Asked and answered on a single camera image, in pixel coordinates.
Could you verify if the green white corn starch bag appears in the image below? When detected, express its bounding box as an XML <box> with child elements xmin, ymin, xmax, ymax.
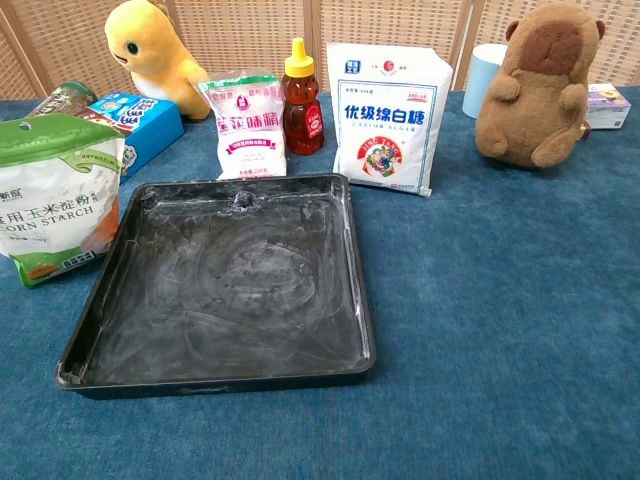
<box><xmin>0</xmin><ymin>112</ymin><xmax>127</xmax><ymax>290</ymax></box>

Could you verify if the black square plastic tray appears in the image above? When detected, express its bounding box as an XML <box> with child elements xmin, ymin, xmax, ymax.
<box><xmin>54</xmin><ymin>173</ymin><xmax>377</xmax><ymax>400</ymax></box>

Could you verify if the white MSG seasoning bag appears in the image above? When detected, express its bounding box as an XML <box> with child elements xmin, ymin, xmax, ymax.
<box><xmin>198</xmin><ymin>69</ymin><xmax>288</xmax><ymax>181</ymax></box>

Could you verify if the white castor sugar bag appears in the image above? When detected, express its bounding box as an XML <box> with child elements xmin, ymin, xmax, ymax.
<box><xmin>326</xmin><ymin>42</ymin><xmax>455</xmax><ymax>199</ymax></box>

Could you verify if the bear-shaped honey bottle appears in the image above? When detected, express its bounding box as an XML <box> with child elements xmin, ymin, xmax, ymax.
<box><xmin>280</xmin><ymin>37</ymin><xmax>325</xmax><ymax>157</ymax></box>

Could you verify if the blue table cloth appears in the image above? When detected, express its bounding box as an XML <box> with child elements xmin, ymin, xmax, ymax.
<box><xmin>0</xmin><ymin>85</ymin><xmax>640</xmax><ymax>480</ymax></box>

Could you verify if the blue white carton box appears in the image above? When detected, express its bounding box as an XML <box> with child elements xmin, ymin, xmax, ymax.
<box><xmin>88</xmin><ymin>91</ymin><xmax>185</xmax><ymax>185</ymax></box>

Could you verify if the woven rattan folding screen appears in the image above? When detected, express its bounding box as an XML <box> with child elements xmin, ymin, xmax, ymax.
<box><xmin>0</xmin><ymin>0</ymin><xmax>640</xmax><ymax>101</ymax></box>

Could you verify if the light blue cylindrical cup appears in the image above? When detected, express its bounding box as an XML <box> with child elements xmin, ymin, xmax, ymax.
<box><xmin>461</xmin><ymin>43</ymin><xmax>509</xmax><ymax>120</ymax></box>

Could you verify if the yellow plush dinosaur toy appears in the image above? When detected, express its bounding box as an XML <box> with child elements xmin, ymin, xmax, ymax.
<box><xmin>104</xmin><ymin>0</ymin><xmax>212</xmax><ymax>122</ymax></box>

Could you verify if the brown plush capybara toy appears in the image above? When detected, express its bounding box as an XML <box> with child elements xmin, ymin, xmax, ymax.
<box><xmin>474</xmin><ymin>1</ymin><xmax>607</xmax><ymax>169</ymax></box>

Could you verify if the brown glass jar green label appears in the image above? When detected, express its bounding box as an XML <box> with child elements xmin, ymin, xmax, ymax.
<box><xmin>25</xmin><ymin>80</ymin><xmax>99</xmax><ymax>120</ymax></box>

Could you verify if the small purple white box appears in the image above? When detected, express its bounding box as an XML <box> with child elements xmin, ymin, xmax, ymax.
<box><xmin>582</xmin><ymin>82</ymin><xmax>633</xmax><ymax>131</ymax></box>

